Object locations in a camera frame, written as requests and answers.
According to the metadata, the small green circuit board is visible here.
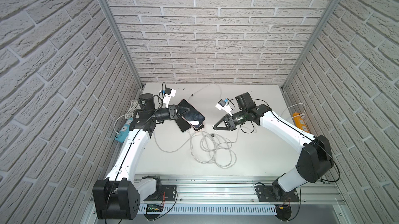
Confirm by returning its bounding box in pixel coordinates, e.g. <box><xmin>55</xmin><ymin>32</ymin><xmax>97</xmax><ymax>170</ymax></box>
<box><xmin>145</xmin><ymin>204</ymin><xmax>165</xmax><ymax>214</ymax></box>

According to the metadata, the aluminium corner post right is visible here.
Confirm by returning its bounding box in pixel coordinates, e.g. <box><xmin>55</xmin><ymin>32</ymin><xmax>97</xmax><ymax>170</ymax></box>
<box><xmin>281</xmin><ymin>0</ymin><xmax>341</xmax><ymax>94</ymax></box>

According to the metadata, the black round connector below rail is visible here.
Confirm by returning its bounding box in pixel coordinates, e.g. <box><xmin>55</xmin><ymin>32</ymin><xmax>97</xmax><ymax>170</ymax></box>
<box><xmin>275</xmin><ymin>205</ymin><xmax>292</xmax><ymax>222</ymax></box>

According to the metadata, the aluminium corner post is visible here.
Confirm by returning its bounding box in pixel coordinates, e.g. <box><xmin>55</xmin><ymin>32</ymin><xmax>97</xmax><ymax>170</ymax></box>
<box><xmin>98</xmin><ymin>0</ymin><xmax>143</xmax><ymax>91</ymax></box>
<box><xmin>281</xmin><ymin>0</ymin><xmax>341</xmax><ymax>94</ymax></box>

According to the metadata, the phone with light green case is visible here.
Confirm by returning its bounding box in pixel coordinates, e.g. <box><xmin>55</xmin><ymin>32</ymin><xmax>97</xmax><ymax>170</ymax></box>
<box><xmin>175</xmin><ymin>118</ymin><xmax>191</xmax><ymax>132</ymax></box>

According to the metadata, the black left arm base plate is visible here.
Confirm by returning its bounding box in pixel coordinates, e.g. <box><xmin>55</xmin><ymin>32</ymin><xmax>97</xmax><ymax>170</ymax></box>
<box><xmin>144</xmin><ymin>184</ymin><xmax>177</xmax><ymax>202</ymax></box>

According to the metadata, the phone with pink case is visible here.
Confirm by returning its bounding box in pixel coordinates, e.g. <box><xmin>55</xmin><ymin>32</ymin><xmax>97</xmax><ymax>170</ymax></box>
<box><xmin>192</xmin><ymin>124</ymin><xmax>204</xmax><ymax>131</ymax></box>

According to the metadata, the white perforated cable duct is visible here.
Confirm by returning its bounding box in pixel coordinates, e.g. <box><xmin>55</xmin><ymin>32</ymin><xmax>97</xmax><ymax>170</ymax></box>
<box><xmin>138</xmin><ymin>204</ymin><xmax>276</xmax><ymax>216</ymax></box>

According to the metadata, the teal power strip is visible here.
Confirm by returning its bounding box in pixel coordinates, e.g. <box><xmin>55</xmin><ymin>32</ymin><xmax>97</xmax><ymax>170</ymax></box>
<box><xmin>114</xmin><ymin>118</ymin><xmax>133</xmax><ymax>143</ymax></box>

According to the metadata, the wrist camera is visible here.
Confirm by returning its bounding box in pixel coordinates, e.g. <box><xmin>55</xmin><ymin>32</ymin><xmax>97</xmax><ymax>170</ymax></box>
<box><xmin>161</xmin><ymin>88</ymin><xmax>176</xmax><ymax>108</ymax></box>
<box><xmin>216</xmin><ymin>99</ymin><xmax>233</xmax><ymax>116</ymax></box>

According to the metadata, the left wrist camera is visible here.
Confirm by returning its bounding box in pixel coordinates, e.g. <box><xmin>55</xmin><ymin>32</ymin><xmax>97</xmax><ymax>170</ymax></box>
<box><xmin>161</xmin><ymin>88</ymin><xmax>176</xmax><ymax>108</ymax></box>

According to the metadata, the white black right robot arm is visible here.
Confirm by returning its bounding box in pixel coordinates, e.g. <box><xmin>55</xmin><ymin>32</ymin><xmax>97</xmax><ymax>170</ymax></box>
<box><xmin>213</xmin><ymin>93</ymin><xmax>335</xmax><ymax>200</ymax></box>

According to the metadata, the white cable from teal strip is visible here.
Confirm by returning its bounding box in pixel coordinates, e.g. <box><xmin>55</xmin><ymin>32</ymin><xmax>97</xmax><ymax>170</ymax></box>
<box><xmin>153</xmin><ymin>128</ymin><xmax>194</xmax><ymax>153</ymax></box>

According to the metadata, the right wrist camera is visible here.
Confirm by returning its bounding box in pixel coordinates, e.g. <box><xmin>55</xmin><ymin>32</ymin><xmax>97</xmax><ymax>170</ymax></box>
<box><xmin>216</xmin><ymin>99</ymin><xmax>233</xmax><ymax>116</ymax></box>

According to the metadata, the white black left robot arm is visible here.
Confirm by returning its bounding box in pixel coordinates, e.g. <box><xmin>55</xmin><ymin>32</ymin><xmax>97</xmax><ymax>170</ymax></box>
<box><xmin>92</xmin><ymin>88</ymin><xmax>189</xmax><ymax>220</ymax></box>

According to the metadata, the orange power strip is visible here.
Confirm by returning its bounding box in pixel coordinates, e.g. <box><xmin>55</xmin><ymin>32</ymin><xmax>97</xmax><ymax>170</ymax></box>
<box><xmin>292</xmin><ymin>112</ymin><xmax>310</xmax><ymax>133</ymax></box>

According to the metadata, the long white charging cable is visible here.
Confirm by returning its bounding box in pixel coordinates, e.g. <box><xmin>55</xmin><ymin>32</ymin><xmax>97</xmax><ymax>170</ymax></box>
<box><xmin>186</xmin><ymin>84</ymin><xmax>308</xmax><ymax>167</ymax></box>

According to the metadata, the bundled white power cord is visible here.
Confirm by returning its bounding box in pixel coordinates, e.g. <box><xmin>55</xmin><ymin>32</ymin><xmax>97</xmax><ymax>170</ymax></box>
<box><xmin>113</xmin><ymin>100</ymin><xmax>141</xmax><ymax>134</ymax></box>

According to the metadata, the aluminium corner post left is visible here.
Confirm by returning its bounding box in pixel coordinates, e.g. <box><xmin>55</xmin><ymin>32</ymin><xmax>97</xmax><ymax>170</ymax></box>
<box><xmin>98</xmin><ymin>0</ymin><xmax>143</xmax><ymax>91</ymax></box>

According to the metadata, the aluminium front rail frame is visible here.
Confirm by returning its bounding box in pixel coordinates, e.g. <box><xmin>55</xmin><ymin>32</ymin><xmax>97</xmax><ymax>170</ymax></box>
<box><xmin>79</xmin><ymin>167</ymin><xmax>357</xmax><ymax>224</ymax></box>

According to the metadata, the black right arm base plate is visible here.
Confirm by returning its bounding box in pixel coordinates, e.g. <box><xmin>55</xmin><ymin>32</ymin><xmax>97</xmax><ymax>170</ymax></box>
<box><xmin>254</xmin><ymin>184</ymin><xmax>300</xmax><ymax>203</ymax></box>

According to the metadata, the phone with black case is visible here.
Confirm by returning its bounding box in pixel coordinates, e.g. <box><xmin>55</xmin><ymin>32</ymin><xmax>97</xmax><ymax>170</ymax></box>
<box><xmin>178</xmin><ymin>99</ymin><xmax>205</xmax><ymax>126</ymax></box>

